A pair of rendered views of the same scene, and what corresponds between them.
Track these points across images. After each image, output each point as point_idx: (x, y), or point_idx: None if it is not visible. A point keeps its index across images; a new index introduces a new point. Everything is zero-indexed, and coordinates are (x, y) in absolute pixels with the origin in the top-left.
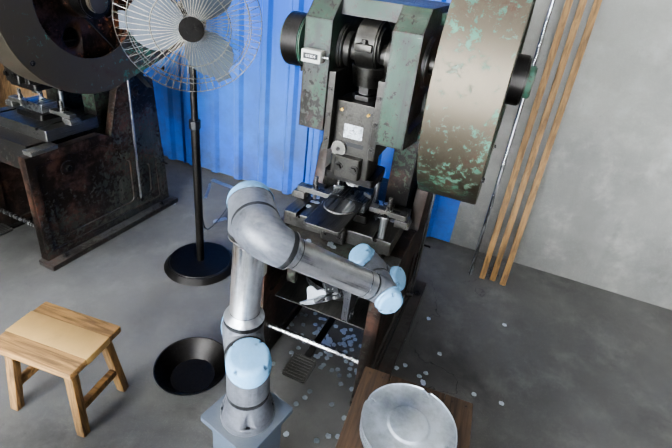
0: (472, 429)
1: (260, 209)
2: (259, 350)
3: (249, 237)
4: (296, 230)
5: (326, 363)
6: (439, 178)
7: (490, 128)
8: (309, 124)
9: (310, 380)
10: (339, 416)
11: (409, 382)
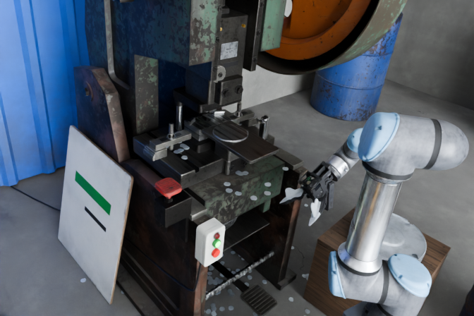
0: (321, 229)
1: (448, 123)
2: (405, 259)
3: (465, 149)
4: (202, 185)
5: (228, 288)
6: (355, 50)
7: None
8: (200, 59)
9: (242, 308)
10: (288, 302)
11: (339, 221)
